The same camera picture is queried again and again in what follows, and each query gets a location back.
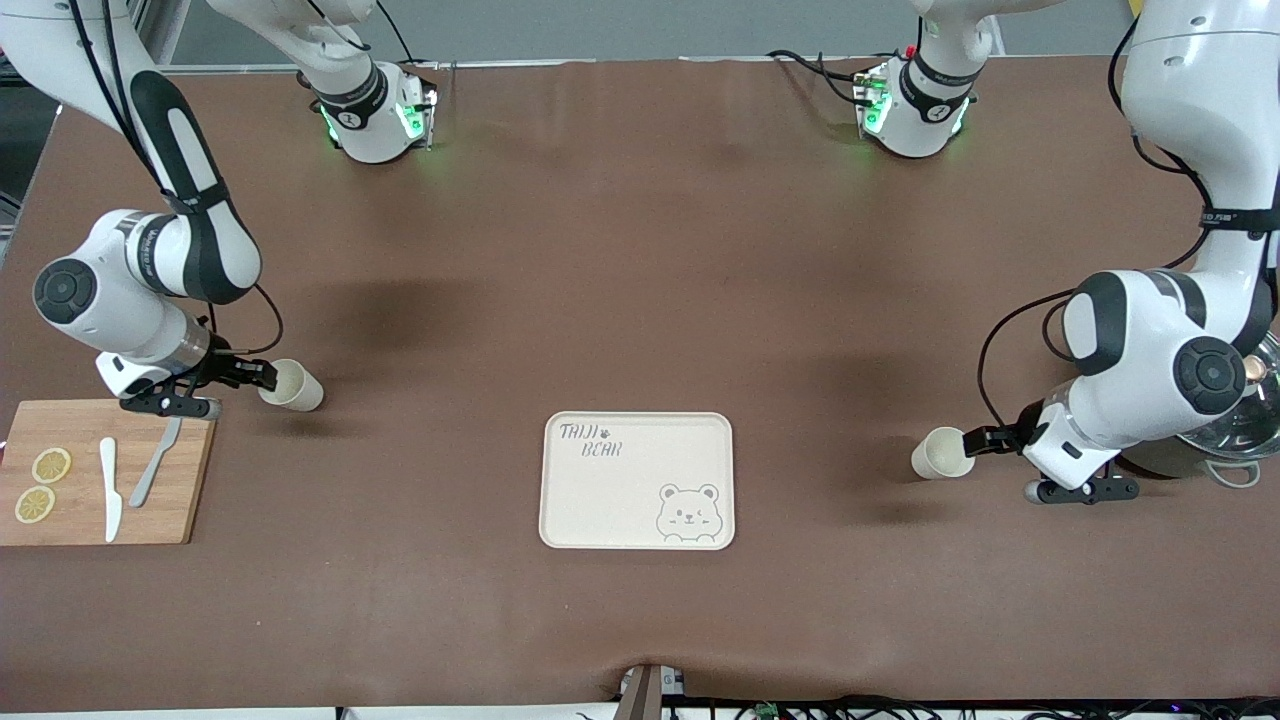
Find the wooden cutting board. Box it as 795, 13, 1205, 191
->
0, 398, 220, 547

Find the white IKEA cup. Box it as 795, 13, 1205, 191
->
910, 426, 976, 481
258, 358, 325, 413

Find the grey table edge bracket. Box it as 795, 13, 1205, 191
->
615, 662, 688, 720

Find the cream bear print tray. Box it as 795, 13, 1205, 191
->
538, 411, 736, 551

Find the white plastic knife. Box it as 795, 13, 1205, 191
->
98, 437, 124, 543

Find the grey plastic knife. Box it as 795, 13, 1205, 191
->
128, 416, 185, 509

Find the glass pot lid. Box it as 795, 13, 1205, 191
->
1175, 330, 1280, 461

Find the brown table cover mat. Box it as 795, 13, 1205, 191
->
0, 55, 1280, 714

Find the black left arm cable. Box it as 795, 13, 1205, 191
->
977, 20, 1217, 431

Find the grey-green electric cooking pot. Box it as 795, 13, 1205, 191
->
1118, 330, 1280, 489

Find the aluminium frame post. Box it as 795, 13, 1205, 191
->
128, 0, 186, 63

